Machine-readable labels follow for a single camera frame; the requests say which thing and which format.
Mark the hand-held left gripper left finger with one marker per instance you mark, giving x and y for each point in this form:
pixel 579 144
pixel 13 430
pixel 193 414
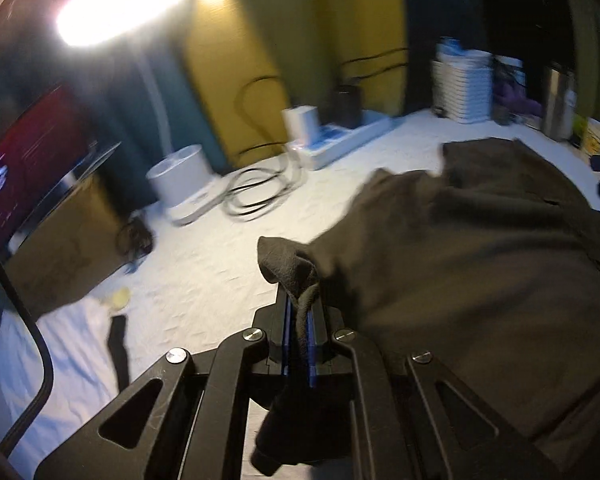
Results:
pixel 286 332

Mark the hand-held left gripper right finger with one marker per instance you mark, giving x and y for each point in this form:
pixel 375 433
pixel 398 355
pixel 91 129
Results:
pixel 311 347

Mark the dark olive printed t-shirt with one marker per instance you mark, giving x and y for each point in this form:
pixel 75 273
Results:
pixel 455 260

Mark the white textured bedspread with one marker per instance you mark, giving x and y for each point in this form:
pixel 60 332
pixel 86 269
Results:
pixel 220 270

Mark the small black stick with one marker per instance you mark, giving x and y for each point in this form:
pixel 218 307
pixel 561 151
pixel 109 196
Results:
pixel 117 345

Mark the small cream round item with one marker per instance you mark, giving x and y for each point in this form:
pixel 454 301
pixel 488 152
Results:
pixel 117 300

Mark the white desk lamp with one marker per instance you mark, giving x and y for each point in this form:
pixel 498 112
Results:
pixel 180 182

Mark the white power strip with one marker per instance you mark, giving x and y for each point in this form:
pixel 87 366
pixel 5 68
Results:
pixel 352 137

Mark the white plug charger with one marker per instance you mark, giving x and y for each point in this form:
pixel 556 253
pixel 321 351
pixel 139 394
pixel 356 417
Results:
pixel 301 122

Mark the brown cardboard box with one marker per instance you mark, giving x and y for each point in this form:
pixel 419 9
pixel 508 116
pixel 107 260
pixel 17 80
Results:
pixel 65 260

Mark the black plug charger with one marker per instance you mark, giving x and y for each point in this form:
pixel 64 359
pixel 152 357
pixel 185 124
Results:
pixel 347 107

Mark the black curved tube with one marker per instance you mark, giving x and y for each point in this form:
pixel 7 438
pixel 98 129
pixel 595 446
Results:
pixel 42 355

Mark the yellow curtain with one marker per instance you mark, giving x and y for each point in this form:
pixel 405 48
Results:
pixel 260 35

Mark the white plastic basket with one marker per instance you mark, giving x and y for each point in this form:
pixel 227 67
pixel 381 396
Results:
pixel 462 90

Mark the tablet with red screen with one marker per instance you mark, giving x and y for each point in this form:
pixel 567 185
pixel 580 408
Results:
pixel 30 160

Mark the purple cloth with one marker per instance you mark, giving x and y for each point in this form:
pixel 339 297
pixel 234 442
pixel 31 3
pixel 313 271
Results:
pixel 517 102

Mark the bundle of plastic packets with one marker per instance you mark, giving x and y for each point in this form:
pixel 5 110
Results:
pixel 457 47

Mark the yellow bag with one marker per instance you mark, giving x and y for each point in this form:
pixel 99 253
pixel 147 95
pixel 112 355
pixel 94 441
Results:
pixel 580 130

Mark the steel thermos bottle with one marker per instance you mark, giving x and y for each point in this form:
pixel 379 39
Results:
pixel 557 100

